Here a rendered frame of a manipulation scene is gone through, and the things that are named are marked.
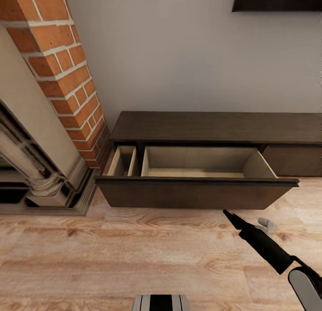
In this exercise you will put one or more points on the wood fireplace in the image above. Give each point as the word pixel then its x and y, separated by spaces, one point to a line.
pixel 41 171

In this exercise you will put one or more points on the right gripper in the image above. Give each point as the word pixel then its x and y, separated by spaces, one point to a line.
pixel 259 240

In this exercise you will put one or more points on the cabinet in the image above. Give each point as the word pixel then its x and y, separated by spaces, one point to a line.
pixel 209 160

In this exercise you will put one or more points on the robot trunk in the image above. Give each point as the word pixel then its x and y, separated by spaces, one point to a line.
pixel 161 302

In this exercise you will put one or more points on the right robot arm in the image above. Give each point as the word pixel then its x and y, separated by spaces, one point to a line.
pixel 306 282

